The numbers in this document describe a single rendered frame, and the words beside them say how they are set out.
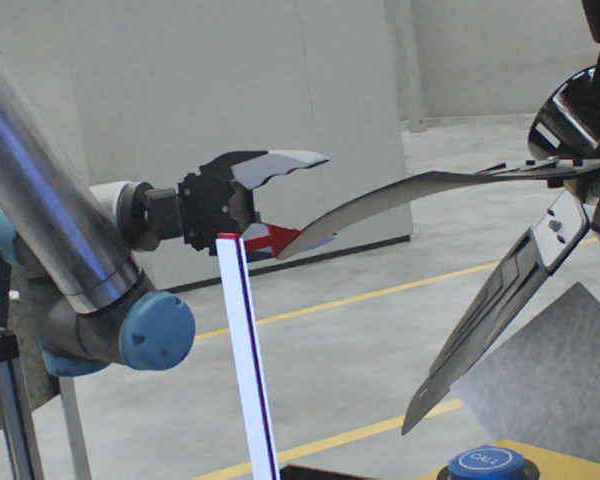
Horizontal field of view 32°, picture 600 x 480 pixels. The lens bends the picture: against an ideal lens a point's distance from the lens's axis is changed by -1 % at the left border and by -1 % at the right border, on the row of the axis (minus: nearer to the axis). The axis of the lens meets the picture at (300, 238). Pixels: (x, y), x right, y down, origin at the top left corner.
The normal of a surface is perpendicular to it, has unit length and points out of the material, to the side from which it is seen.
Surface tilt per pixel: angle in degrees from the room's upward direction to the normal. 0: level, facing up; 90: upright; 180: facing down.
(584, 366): 55
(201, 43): 90
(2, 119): 94
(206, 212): 84
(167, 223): 86
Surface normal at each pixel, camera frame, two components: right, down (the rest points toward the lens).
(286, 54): 0.42, 0.08
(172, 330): 0.67, 0.02
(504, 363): -0.34, -0.40
